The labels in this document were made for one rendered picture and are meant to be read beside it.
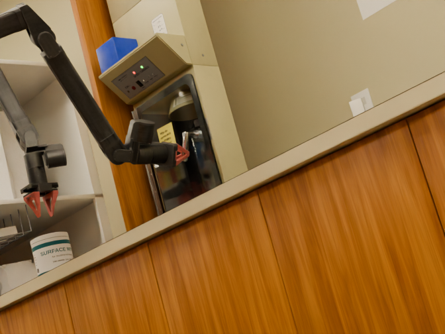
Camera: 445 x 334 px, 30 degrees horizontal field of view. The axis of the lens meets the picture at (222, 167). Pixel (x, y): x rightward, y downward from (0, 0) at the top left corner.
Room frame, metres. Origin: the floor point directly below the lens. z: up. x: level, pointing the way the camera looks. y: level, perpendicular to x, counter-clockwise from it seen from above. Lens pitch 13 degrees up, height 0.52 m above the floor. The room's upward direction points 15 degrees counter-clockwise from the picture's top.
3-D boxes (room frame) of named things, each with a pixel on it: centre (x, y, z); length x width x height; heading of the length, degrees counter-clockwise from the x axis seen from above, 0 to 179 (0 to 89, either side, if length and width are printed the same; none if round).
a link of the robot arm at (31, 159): (2.50, 0.56, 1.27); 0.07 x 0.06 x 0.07; 110
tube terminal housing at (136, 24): (2.62, 0.03, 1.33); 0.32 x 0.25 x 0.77; 46
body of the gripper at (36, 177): (2.50, 0.57, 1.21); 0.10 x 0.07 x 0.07; 136
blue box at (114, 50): (2.55, 0.23, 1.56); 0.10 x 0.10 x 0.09; 46
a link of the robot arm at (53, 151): (2.52, 0.53, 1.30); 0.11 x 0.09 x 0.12; 110
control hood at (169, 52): (2.49, 0.16, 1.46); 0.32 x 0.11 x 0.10; 46
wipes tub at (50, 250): (2.81, 0.64, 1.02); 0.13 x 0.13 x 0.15
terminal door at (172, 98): (2.52, 0.12, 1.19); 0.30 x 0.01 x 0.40; 45
